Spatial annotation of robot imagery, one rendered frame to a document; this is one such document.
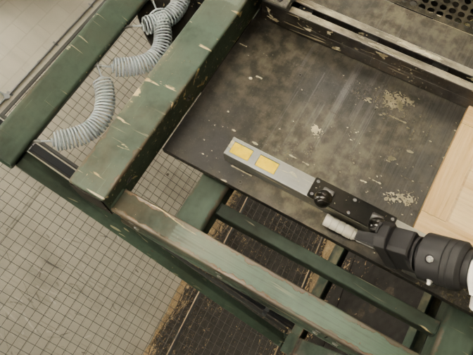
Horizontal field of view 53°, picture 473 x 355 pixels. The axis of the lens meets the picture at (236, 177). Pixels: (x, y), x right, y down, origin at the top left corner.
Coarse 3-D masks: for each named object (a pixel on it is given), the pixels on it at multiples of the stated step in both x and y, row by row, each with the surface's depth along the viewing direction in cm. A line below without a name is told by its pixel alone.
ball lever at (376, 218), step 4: (372, 216) 104; (376, 216) 104; (380, 216) 104; (372, 220) 94; (376, 220) 94; (380, 220) 94; (384, 220) 94; (368, 224) 95; (372, 224) 94; (376, 224) 93; (368, 228) 95; (372, 228) 94; (376, 228) 93
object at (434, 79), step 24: (264, 0) 126; (288, 0) 121; (288, 24) 129; (312, 24) 124; (336, 24) 125; (360, 24) 122; (336, 48) 127; (360, 48) 122; (384, 48) 119; (408, 48) 119; (408, 72) 120; (432, 72) 116; (456, 72) 117; (456, 96) 119
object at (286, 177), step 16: (240, 160) 112; (256, 160) 112; (272, 160) 112; (256, 176) 115; (272, 176) 110; (288, 176) 110; (304, 176) 110; (288, 192) 113; (304, 192) 109; (320, 208) 111; (352, 224) 108; (400, 224) 105
